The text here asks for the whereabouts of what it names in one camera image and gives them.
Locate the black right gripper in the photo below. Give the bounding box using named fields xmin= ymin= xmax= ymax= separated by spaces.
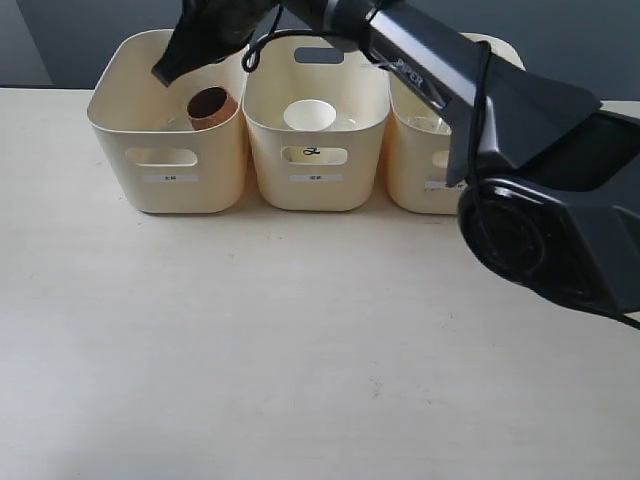
xmin=151 ymin=0 xmax=281 ymax=86

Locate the brown wooden cup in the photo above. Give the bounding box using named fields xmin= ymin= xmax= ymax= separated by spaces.
xmin=187 ymin=86 xmax=238 ymax=131

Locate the white paper cup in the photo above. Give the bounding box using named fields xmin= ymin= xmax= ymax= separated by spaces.
xmin=282 ymin=99 xmax=337 ymax=165

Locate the clear plastic bottle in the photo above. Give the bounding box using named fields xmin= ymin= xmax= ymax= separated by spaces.
xmin=399 ymin=115 xmax=452 ymax=137

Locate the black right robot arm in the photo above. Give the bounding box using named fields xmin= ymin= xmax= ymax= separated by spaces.
xmin=152 ymin=1 xmax=639 ymax=327

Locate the cream left plastic bin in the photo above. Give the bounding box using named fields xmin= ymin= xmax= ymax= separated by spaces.
xmin=87 ymin=29 xmax=250 ymax=214

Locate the cream plastic bin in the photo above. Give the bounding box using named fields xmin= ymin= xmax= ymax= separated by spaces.
xmin=242 ymin=37 xmax=390 ymax=211
xmin=87 ymin=29 xmax=250 ymax=214
xmin=385 ymin=31 xmax=526 ymax=216

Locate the cream middle plastic bin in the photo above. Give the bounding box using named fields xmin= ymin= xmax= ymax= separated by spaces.
xmin=242 ymin=37 xmax=390 ymax=211

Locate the cream right plastic bin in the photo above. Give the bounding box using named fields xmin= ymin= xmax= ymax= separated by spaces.
xmin=385 ymin=31 xmax=526 ymax=216

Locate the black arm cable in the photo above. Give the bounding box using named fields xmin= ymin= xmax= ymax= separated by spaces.
xmin=241 ymin=0 xmax=296 ymax=74

